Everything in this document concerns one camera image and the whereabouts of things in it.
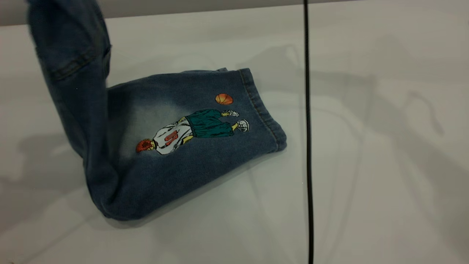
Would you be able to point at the blue denim children's pants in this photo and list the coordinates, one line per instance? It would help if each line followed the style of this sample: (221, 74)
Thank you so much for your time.
(165, 176)

